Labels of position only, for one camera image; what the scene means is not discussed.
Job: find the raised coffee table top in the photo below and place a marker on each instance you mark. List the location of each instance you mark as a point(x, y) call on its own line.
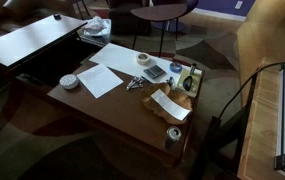
point(32, 40)

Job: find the beige masking tape roll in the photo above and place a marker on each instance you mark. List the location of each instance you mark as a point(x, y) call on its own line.
point(143, 61)

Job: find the printed white paper sheet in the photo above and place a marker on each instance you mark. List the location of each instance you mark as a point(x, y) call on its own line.
point(99, 80)

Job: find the brown wooden coffee table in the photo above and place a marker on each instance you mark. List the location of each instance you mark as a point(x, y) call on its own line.
point(118, 110)

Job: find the white wall outlet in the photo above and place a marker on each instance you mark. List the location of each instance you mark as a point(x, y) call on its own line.
point(238, 4)

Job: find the large white paper sheet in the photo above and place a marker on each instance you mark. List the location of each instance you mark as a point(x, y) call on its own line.
point(118, 58)

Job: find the black table stand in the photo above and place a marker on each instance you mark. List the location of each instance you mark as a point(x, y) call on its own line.
point(215, 146)

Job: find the small black object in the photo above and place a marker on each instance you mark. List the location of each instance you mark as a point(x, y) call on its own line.
point(57, 15)

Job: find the round dark side table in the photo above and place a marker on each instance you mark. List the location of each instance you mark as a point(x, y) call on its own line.
point(162, 11)

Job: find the round white container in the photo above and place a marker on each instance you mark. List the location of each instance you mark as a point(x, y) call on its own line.
point(69, 81)

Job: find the brown leather sofa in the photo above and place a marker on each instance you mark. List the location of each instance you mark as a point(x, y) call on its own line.
point(2, 16)

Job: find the white paper slip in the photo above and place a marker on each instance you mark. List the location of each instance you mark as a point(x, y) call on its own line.
point(170, 105)

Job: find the grey calculator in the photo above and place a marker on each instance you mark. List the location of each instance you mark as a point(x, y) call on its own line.
point(154, 72)

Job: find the metal keys bundle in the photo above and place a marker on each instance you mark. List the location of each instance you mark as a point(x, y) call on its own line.
point(133, 83)

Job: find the brown leaf-shaped wooden tray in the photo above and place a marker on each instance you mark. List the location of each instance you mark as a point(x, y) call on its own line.
point(155, 106)

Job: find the light wooden robot table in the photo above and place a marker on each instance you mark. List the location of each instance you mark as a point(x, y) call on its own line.
point(262, 133)

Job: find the silver soda can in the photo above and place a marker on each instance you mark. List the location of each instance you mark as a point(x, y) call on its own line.
point(173, 135)

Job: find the dark armchair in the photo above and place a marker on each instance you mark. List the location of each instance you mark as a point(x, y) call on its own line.
point(125, 18)

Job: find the clear plastic storage bin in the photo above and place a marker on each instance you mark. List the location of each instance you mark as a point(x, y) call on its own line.
point(106, 37)

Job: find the blue tape roll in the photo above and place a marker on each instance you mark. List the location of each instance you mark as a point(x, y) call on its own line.
point(170, 67)

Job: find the small metal cylinder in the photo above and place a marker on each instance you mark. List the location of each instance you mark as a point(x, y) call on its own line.
point(193, 69)

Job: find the small metal clip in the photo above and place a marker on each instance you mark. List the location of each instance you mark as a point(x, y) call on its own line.
point(170, 80)

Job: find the patterned area rug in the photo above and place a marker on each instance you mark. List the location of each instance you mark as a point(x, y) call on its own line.
point(208, 43)

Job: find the light wooden cabinet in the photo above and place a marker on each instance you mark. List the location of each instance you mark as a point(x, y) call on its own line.
point(265, 30)

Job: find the crumpled plastic bag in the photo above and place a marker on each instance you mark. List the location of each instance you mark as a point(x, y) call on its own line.
point(95, 25)

